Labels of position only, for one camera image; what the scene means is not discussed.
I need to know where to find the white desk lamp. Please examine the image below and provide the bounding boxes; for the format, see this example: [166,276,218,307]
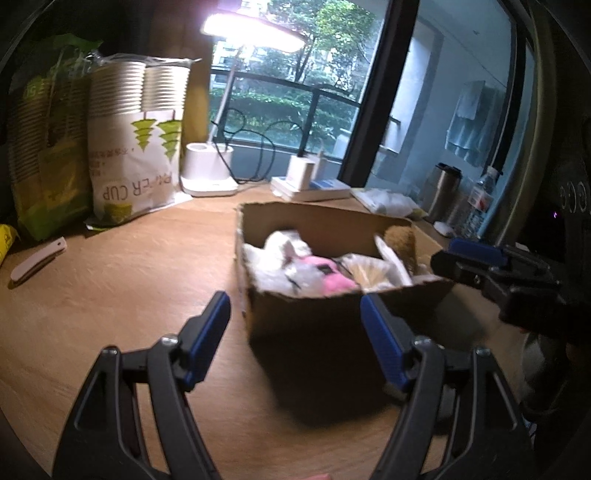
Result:
[179,11,306,198]

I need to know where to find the steel travel tumbler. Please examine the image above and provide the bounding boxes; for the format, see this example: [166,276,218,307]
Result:
[422,162,462,224]

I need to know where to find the green paper cup bag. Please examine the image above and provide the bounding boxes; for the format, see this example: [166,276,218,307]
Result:
[7,34,102,241]

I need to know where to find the white square charger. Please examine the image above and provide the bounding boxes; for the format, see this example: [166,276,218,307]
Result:
[286,154,315,191]

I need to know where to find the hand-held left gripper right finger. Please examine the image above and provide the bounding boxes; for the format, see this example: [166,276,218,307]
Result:
[360,294,536,480]

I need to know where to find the pink plush toy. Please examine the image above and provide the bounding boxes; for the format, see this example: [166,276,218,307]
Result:
[295,256,360,296]

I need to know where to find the black cable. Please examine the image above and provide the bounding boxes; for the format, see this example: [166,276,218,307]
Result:
[252,121,308,183]
[210,108,252,184]

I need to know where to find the black window frame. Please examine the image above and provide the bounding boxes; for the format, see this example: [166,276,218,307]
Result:
[339,0,421,190]

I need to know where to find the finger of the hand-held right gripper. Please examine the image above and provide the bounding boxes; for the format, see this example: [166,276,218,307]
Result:
[430,249,497,301]
[449,237,513,271]

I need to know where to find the cotton swab pack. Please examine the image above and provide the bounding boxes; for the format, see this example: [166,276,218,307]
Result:
[339,235,414,291]

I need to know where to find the black balcony railing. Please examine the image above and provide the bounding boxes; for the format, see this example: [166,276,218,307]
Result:
[210,67,402,158]

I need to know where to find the white folding knife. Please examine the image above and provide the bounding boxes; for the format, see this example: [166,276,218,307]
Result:
[10,237,68,283]

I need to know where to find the hanging light blue clothes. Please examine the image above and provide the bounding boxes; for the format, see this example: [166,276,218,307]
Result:
[445,80,506,167]

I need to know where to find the brown plush toy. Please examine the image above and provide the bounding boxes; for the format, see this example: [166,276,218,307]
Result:
[383,225,420,274]

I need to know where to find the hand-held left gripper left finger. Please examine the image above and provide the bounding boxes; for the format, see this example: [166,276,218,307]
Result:
[52,291,232,480]

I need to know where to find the clear water bottle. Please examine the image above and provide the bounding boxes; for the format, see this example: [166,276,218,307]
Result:
[462,166,499,241]

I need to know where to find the white paper cup bag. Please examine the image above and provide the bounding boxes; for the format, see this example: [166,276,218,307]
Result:
[84,53,204,229]

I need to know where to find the yellow packet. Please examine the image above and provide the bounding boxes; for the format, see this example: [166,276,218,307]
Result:
[0,224,21,268]

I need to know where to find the cardboard box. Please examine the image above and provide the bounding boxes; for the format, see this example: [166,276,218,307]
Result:
[235,202,455,344]

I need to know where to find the white plastic bag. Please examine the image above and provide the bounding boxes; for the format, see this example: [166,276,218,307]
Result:
[353,187,423,217]

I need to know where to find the white waffle towel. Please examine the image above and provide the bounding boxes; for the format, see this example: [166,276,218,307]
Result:
[243,230,319,296]

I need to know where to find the white power strip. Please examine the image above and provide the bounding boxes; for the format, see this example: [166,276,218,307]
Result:
[270,175,352,202]

